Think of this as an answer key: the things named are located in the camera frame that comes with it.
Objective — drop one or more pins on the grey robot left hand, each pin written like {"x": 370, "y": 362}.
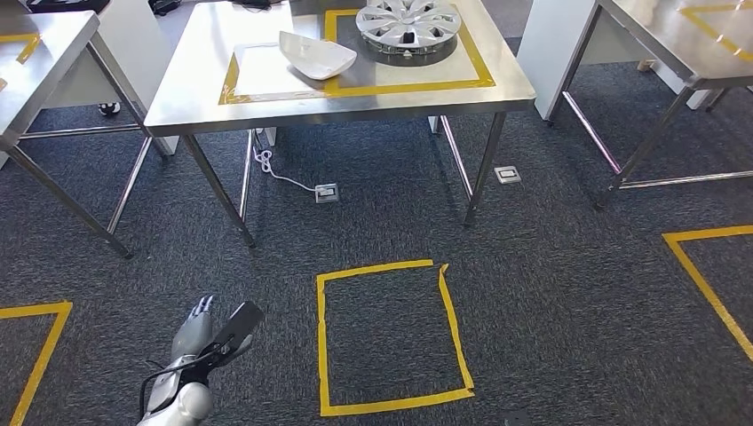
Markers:
{"x": 191, "y": 335}

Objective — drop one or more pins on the white moulded plastic part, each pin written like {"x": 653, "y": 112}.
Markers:
{"x": 317, "y": 56}

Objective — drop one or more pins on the steel workbench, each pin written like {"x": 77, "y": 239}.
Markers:
{"x": 194, "y": 88}
{"x": 659, "y": 35}
{"x": 35, "y": 59}

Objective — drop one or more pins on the yellow floor tape square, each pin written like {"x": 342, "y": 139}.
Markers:
{"x": 38, "y": 364}
{"x": 706, "y": 288}
{"x": 323, "y": 353}

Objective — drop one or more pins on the metal floor socket plate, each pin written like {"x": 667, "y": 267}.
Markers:
{"x": 326, "y": 193}
{"x": 507, "y": 174}

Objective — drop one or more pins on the black white floor object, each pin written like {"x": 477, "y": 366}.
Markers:
{"x": 109, "y": 109}

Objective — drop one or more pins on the white partition panel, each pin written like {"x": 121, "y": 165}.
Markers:
{"x": 129, "y": 47}
{"x": 553, "y": 47}

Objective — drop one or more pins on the black power adapter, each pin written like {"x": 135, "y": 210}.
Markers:
{"x": 253, "y": 3}

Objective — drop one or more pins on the black equipment case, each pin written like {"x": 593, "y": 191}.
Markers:
{"x": 64, "y": 4}

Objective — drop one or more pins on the silver wheel hubcap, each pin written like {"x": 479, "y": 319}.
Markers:
{"x": 409, "y": 23}

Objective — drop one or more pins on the small beige floor object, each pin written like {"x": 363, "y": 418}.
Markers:
{"x": 646, "y": 64}

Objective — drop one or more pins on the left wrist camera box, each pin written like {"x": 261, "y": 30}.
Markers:
{"x": 241, "y": 323}

